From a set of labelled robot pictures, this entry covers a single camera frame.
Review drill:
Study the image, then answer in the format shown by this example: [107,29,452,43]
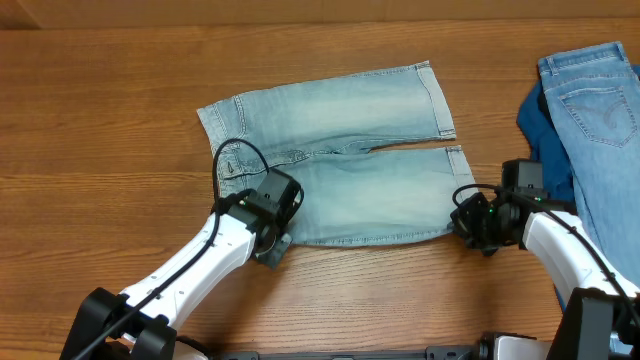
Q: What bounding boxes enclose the light blue denim shorts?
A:
[198,62,474,247]

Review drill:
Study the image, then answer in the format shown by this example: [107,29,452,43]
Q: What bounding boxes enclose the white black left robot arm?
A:
[61,190,302,359]

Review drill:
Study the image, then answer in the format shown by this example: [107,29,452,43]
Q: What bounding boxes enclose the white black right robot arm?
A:
[450,185,639,360]

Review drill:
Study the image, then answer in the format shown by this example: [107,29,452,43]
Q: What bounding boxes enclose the dark blue garment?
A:
[516,79,581,311]

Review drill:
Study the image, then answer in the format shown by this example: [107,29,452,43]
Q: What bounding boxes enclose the medium blue denim jeans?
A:
[538,42,639,283]

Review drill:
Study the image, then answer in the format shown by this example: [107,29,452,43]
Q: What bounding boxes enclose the brown cardboard box wall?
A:
[1,0,639,30]

